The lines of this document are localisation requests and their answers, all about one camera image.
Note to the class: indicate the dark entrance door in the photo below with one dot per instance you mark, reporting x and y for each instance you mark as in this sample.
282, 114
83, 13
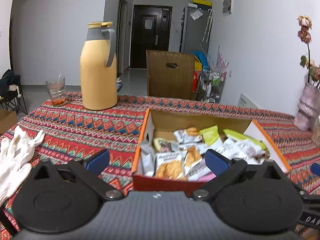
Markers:
151, 25

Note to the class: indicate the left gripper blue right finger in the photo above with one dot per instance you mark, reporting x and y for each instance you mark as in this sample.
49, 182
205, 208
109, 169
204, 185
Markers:
216, 162

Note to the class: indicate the red gift bag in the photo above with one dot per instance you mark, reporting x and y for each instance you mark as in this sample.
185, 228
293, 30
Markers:
196, 76

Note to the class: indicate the pink snack packet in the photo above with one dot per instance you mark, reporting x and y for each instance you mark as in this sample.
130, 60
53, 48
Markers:
207, 177

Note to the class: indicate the white cookie snack packet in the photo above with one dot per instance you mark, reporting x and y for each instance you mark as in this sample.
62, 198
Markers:
170, 165

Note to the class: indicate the wire storage cart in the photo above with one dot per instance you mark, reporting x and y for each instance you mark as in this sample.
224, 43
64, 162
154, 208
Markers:
211, 85

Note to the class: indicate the woven tissue basket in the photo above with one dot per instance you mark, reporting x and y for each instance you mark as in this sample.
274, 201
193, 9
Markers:
316, 136

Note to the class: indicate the pink ceramic vase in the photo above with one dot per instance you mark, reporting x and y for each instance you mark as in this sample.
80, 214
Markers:
308, 107

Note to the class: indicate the grey refrigerator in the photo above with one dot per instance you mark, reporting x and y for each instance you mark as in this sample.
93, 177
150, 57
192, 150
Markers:
195, 28

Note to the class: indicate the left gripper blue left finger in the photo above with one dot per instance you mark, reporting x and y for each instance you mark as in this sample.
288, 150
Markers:
98, 162

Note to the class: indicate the black folding chair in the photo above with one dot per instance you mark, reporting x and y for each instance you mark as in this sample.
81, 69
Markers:
12, 98

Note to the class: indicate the orange cardboard snack box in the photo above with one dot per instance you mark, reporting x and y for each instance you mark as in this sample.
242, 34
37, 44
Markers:
174, 132

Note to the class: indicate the white work glove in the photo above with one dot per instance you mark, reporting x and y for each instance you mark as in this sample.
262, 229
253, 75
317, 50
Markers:
16, 155

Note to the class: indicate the yellow thermos jug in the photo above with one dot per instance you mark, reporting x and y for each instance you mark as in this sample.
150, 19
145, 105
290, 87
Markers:
98, 67

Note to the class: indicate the drinking glass with straw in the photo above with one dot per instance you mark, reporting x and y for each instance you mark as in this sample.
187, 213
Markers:
56, 90

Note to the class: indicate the patterned red tablecloth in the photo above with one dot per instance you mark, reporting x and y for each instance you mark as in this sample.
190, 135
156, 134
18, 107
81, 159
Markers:
72, 131

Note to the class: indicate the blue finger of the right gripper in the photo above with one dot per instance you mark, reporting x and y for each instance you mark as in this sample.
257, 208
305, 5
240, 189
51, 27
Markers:
315, 169

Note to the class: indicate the green snack packet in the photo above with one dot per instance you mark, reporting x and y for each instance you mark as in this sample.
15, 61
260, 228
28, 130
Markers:
211, 137

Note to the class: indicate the brown cardboard box on floor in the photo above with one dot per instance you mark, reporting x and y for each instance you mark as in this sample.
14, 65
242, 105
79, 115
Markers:
170, 74

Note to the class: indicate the dried pink flowers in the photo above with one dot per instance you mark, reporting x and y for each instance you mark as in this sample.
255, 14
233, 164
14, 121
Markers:
305, 26

